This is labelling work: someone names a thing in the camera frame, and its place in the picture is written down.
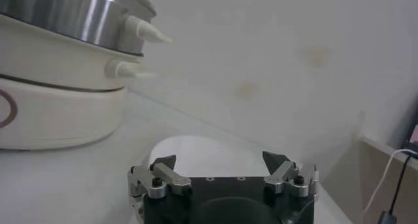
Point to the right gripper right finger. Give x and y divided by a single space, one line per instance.
284 174

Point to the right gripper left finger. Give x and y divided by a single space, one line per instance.
166 176

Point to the stainless steel steamer basket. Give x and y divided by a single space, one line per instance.
65 13

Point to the round white plate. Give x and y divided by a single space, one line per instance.
209 156

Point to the white side table with label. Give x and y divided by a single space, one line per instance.
372 179

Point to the white electric cooker base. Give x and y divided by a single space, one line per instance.
49 121

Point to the black laptop with pink screen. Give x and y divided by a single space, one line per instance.
414 137

